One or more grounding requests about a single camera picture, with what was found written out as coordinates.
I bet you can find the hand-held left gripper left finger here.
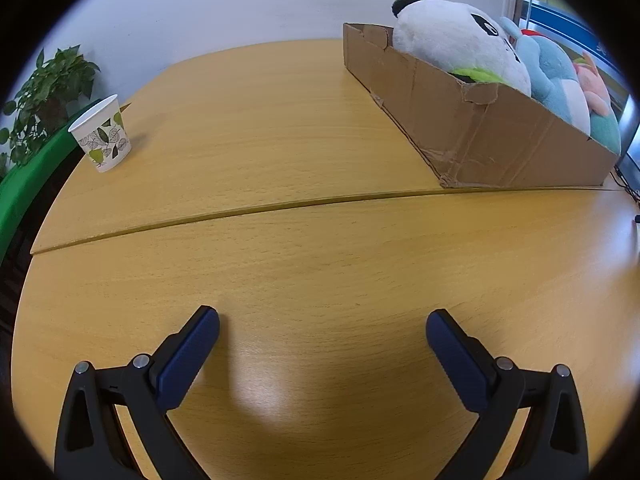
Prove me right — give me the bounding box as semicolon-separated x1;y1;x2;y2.
54;305;221;480

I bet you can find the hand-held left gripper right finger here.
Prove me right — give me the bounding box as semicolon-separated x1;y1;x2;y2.
426;309;590;480

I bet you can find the cardboard box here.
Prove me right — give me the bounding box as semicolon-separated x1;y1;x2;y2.
343;22;622;189

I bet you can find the pastel teal pink plush toy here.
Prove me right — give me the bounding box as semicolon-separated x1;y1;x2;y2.
572;52;622;156

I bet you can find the light blue plush toy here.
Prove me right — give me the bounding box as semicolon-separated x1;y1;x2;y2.
500;16;592;133

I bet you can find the panda plush toy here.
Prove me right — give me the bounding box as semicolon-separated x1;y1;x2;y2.
390;0;532;97

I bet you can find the leaf print paper cup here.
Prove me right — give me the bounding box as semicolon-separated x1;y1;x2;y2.
68;94;132;174

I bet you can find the large potted green plant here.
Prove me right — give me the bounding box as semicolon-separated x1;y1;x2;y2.
0;45;101;166

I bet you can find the blue window banner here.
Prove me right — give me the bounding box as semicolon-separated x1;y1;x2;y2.
520;0;616;76

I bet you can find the black cable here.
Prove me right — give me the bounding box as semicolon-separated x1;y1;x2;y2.
611;156;640;206

